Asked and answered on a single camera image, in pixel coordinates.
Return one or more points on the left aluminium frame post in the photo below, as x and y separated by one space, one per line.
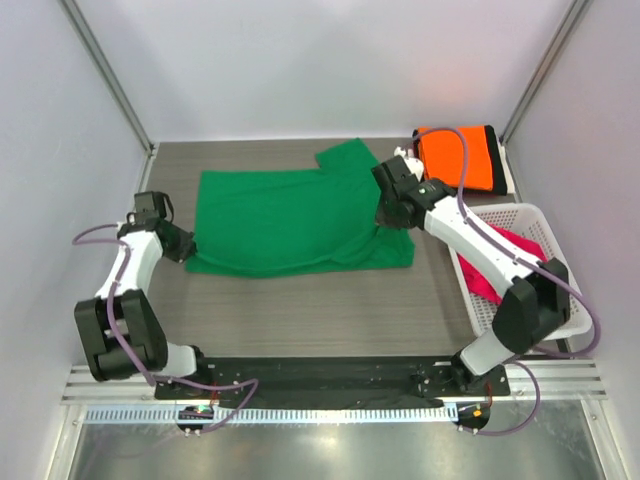
92 46

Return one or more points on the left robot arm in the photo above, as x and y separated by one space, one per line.
119 331

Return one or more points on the green t-shirt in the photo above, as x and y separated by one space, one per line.
267 224

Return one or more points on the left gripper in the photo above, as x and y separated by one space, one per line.
186 247

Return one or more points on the right aluminium frame post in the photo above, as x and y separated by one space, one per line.
569 23

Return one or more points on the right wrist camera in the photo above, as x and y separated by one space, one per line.
413 163

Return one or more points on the aluminium frame post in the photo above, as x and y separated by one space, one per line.
569 23
92 46

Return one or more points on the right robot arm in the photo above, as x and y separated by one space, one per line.
534 296

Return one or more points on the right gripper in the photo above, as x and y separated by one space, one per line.
383 219

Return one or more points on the folded black t-shirt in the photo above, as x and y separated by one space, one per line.
442 156

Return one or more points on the white slotted cable duct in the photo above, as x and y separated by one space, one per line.
201 415

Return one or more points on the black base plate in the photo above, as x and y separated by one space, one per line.
350 383

